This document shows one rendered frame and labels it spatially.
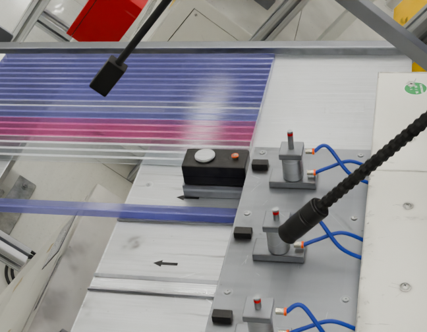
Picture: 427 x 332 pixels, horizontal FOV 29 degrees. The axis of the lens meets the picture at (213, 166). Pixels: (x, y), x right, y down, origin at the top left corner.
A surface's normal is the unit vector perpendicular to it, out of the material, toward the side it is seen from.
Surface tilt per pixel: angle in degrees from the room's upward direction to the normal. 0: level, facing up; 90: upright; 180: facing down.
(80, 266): 0
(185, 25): 90
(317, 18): 0
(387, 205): 42
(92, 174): 0
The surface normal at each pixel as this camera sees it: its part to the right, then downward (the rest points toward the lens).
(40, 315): 0.56, -0.56
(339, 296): -0.12, -0.78
